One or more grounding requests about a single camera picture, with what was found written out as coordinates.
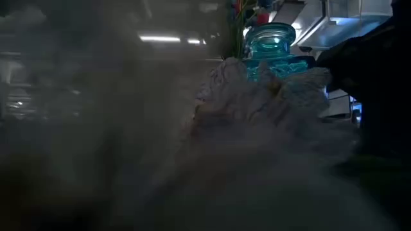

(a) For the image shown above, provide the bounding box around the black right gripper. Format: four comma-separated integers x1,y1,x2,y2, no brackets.
316,0,411,161

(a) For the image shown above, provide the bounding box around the white artificial flower bunch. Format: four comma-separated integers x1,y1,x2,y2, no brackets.
105,57,386,231

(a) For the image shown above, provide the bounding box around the teal glass vase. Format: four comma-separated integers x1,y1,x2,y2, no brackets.
244,22,317,83

